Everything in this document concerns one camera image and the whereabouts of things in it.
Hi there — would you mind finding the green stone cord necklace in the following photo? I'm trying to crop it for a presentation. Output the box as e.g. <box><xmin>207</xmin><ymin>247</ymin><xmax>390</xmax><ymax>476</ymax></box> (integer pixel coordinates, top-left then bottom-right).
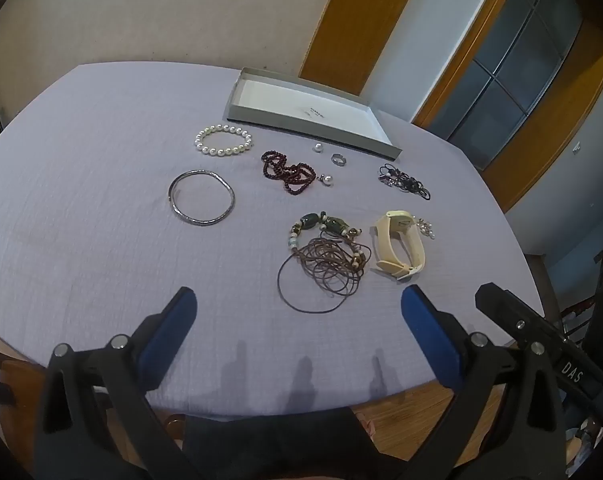
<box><xmin>278</xmin><ymin>210</ymin><xmax>368</xmax><ymax>313</ymax></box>

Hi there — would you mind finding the dark red bead bracelet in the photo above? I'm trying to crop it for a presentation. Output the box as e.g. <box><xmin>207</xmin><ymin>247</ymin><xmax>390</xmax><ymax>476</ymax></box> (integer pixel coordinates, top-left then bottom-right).
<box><xmin>260</xmin><ymin>150</ymin><xmax>317</xmax><ymax>195</ymax></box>

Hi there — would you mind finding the silver bangle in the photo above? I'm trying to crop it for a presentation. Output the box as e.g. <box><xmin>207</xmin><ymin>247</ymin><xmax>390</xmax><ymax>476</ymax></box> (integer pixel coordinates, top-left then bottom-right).
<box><xmin>168</xmin><ymin>170</ymin><xmax>236</xmax><ymax>227</ymax></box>

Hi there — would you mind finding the wooden framed glass door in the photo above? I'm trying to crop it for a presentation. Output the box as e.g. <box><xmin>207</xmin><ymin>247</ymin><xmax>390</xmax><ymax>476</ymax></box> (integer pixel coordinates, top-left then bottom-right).
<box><xmin>412</xmin><ymin>0</ymin><xmax>603</xmax><ymax>213</ymax></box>

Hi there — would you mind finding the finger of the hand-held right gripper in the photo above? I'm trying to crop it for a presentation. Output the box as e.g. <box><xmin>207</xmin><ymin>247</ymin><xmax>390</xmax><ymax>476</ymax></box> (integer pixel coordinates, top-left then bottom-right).
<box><xmin>475</xmin><ymin>282</ymin><xmax>571</xmax><ymax>357</ymax></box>

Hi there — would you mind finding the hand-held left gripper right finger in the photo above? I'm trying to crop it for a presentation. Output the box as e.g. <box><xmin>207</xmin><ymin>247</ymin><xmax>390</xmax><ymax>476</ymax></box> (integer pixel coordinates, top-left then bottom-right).
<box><xmin>400</xmin><ymin>284</ymin><xmax>567</xmax><ymax>480</ymax></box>

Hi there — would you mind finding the grey cardboard box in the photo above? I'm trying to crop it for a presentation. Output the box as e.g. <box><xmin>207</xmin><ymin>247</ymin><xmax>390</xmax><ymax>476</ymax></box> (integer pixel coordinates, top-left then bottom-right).
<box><xmin>225</xmin><ymin>67</ymin><xmax>403</xmax><ymax>159</ymax></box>

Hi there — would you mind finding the cream wristwatch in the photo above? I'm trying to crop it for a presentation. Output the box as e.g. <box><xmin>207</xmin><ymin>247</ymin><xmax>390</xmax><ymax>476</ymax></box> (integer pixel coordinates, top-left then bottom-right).
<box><xmin>371</xmin><ymin>210</ymin><xmax>427</xmax><ymax>281</ymax></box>

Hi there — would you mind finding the wide wooden door panel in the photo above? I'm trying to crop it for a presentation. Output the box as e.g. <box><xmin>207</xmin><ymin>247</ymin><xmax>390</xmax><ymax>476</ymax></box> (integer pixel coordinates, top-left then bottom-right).
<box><xmin>300</xmin><ymin>0</ymin><xmax>429</xmax><ymax>97</ymax></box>

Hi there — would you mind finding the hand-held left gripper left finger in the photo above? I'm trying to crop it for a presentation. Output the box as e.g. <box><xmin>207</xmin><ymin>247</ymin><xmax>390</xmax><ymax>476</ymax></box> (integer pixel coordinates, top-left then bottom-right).
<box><xmin>32</xmin><ymin>286</ymin><xmax>198</xmax><ymax>480</ymax></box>

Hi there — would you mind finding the black cord bead bracelet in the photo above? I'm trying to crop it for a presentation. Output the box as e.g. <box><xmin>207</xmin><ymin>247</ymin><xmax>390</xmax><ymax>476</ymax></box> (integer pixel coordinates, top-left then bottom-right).
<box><xmin>378</xmin><ymin>161</ymin><xmax>431</xmax><ymax>202</ymax></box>

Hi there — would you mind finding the lavender tablecloth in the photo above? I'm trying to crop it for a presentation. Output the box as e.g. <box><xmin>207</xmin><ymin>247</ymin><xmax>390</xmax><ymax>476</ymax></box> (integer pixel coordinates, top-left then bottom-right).
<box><xmin>0</xmin><ymin>62</ymin><xmax>545</xmax><ymax>418</ymax></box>

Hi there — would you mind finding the white pearl bracelet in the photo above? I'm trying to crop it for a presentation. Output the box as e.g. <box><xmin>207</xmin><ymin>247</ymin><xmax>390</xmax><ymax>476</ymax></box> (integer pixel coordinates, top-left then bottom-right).
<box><xmin>194</xmin><ymin>124</ymin><xmax>254</xmax><ymax>159</ymax></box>

